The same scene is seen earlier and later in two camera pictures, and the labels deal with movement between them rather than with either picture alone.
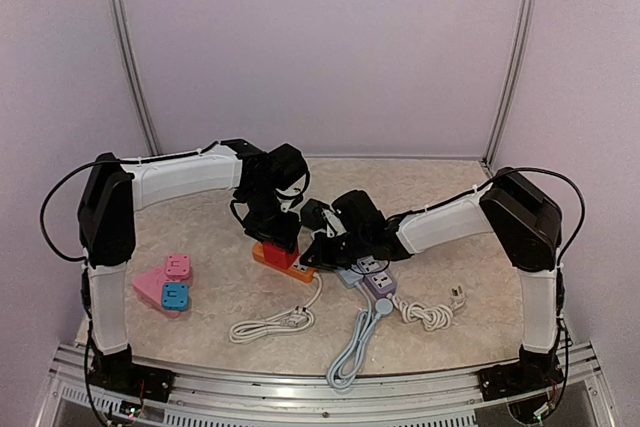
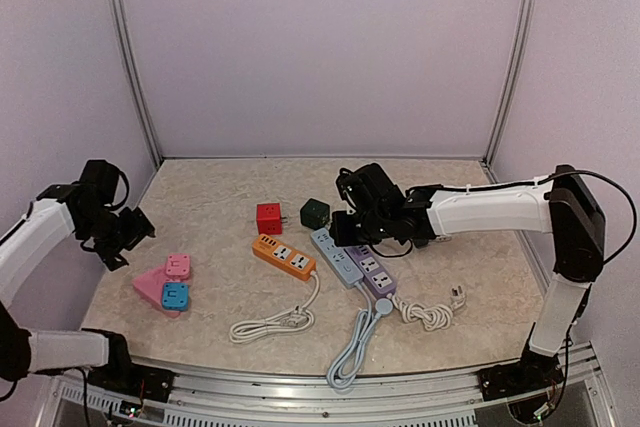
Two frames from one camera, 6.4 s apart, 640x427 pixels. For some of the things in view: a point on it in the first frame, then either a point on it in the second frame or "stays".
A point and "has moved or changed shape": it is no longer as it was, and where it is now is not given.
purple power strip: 376,275 stays
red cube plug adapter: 280,255 has moved or changed shape
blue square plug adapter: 175,296 stays
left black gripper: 286,235 -> 138,226
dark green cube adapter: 312,215 stays
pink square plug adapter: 178,267 stays
